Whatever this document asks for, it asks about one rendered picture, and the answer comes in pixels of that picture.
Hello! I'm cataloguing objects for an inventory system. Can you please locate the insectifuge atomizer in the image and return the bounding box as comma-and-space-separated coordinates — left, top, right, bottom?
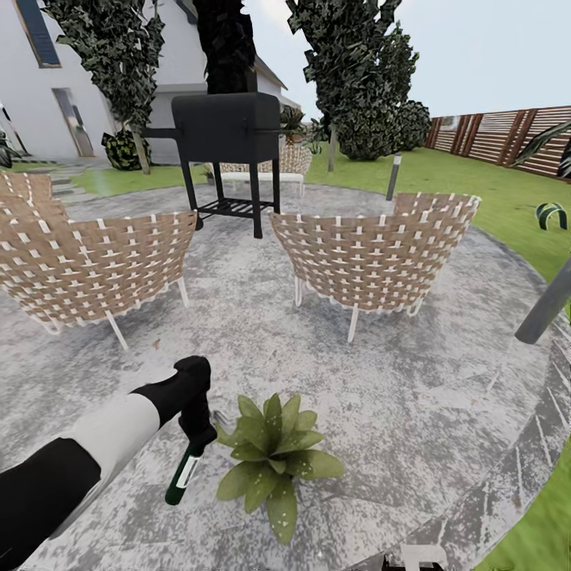
164, 443, 201, 506

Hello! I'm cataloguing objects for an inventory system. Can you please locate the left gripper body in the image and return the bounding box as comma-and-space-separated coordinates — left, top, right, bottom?
178, 405, 218, 451

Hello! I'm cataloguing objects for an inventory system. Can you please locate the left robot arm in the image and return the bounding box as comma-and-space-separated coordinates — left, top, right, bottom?
0, 356, 237, 571

